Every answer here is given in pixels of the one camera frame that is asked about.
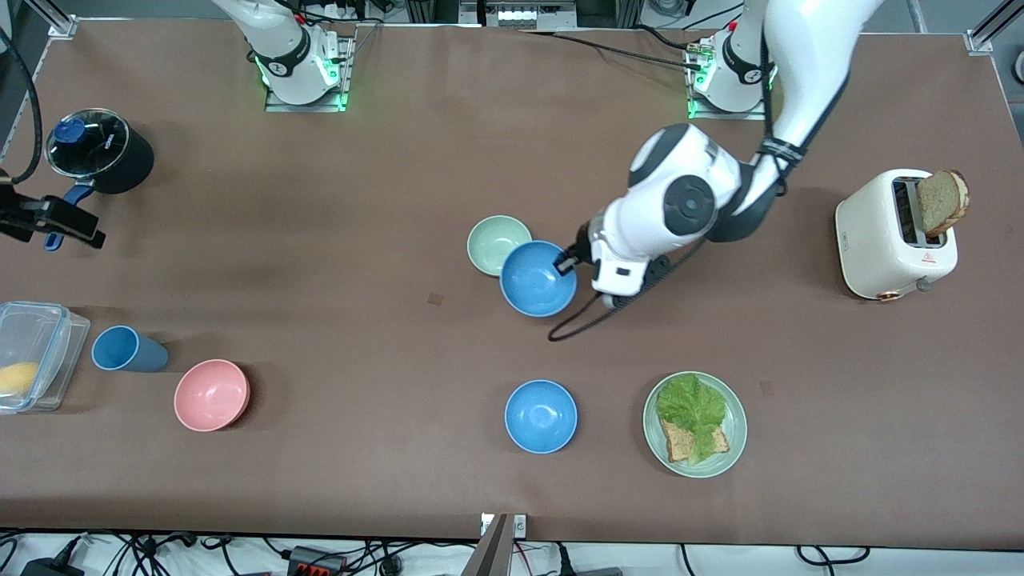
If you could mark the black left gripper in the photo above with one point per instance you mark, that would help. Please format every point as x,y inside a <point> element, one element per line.
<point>578,250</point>

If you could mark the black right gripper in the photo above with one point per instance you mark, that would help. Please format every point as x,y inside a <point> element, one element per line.
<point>24,216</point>

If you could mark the blue bowl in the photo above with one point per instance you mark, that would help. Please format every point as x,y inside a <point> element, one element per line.
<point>536,284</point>
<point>541,416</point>

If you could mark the pale green bowl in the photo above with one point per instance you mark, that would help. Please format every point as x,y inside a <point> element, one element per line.
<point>490,240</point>

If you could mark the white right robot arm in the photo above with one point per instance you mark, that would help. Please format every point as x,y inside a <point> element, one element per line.
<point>280,48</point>

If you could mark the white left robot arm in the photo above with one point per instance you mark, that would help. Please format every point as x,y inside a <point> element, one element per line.
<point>664,168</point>

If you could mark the pink bowl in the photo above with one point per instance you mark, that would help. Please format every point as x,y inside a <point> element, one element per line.
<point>211,395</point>

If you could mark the clear plastic container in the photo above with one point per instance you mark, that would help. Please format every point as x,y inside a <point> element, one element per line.
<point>48,336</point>

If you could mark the blue plastic cup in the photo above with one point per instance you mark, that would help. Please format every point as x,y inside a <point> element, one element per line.
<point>132,352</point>

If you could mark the yellow food piece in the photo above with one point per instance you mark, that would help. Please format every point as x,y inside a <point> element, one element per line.
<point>18,378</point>

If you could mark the green lettuce leaf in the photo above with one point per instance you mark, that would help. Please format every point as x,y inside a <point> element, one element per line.
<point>690,404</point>

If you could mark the brown bread slice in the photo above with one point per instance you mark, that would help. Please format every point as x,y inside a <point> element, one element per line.
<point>942,200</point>
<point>676,444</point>

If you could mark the white power strip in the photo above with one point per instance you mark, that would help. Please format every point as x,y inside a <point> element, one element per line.
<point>520,14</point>

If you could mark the pale green plate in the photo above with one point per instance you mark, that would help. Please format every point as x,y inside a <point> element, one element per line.
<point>732,448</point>

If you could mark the white toaster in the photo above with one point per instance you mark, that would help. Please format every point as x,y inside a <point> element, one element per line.
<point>876,240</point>

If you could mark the black orange power adapter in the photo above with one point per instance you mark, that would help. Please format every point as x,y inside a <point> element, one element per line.
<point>316,562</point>

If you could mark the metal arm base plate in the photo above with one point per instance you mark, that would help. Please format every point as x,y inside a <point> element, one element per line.
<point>308,106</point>
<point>696,108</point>

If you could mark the white stand bracket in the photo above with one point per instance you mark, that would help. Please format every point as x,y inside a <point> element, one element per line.
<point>520,525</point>

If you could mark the grey camera stand pole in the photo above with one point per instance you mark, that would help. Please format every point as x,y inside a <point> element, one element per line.
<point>490,552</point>

